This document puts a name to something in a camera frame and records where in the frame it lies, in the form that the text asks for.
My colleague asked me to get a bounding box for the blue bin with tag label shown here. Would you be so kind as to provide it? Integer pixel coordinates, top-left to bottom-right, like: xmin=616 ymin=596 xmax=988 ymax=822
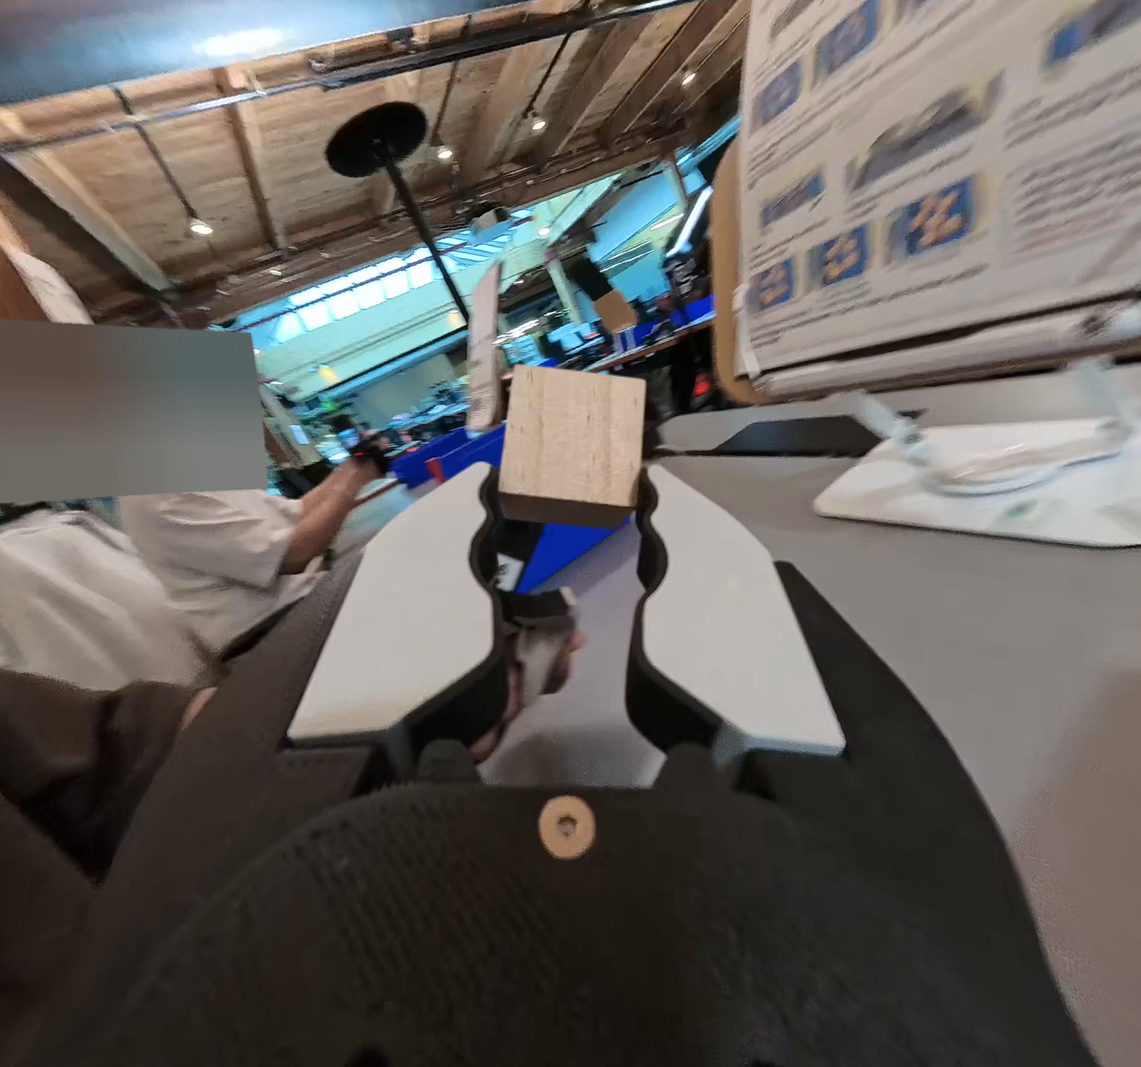
xmin=393 ymin=425 xmax=509 ymax=491

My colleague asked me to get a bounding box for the blue plastic bin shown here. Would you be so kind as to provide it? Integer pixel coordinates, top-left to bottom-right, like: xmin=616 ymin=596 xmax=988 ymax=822
xmin=515 ymin=513 xmax=638 ymax=596

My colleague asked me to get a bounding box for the blue striped wooden cube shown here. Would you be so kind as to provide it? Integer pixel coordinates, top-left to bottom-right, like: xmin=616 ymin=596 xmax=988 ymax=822
xmin=498 ymin=365 xmax=648 ymax=529

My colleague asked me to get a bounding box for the grey desk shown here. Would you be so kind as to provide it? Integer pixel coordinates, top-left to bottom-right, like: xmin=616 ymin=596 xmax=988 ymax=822
xmin=338 ymin=364 xmax=1141 ymax=1067

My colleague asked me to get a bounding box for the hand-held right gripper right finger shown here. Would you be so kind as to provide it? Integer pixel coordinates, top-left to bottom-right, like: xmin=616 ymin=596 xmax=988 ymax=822
xmin=624 ymin=464 xmax=846 ymax=776

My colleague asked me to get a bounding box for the black round ceiling fixture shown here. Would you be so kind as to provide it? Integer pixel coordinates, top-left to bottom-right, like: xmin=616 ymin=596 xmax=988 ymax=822
xmin=325 ymin=102 xmax=474 ymax=319

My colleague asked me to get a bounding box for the person's left hand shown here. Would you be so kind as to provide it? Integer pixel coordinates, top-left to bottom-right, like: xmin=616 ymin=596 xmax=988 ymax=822
xmin=471 ymin=614 xmax=588 ymax=763

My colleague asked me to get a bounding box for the wooden document stand white base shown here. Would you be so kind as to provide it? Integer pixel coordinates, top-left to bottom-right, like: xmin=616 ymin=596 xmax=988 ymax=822
xmin=709 ymin=0 xmax=1141 ymax=551

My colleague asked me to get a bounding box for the printed instruction sheet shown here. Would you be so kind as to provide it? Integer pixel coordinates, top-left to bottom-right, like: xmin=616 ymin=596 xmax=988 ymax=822
xmin=740 ymin=0 xmax=1141 ymax=377

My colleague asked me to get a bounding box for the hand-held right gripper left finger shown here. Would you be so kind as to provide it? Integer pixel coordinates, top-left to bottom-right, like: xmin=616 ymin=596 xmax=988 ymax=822
xmin=285 ymin=461 xmax=511 ymax=761

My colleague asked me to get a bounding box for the dark desk cable cover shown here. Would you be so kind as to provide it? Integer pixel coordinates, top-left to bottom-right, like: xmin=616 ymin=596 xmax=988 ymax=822
xmin=713 ymin=417 xmax=884 ymax=460

